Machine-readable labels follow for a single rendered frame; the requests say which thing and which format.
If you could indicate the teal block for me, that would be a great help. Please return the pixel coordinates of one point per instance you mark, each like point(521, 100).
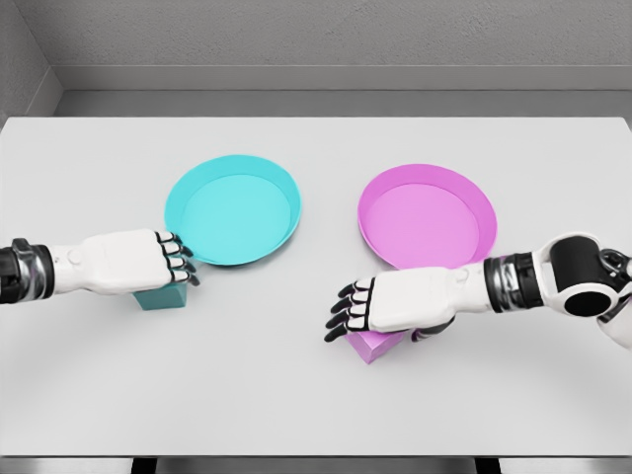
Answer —
point(160, 296)

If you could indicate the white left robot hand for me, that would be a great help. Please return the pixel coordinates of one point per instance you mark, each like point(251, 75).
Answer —
point(133, 259)

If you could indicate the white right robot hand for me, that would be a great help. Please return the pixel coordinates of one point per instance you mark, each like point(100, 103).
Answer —
point(395, 303)

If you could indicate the pink block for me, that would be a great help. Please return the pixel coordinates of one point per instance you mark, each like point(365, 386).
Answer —
point(372, 345)

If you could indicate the pink round plate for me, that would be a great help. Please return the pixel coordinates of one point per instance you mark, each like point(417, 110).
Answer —
point(424, 219)

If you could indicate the cyan round plate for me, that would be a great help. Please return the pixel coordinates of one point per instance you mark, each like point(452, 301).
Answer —
point(234, 210)

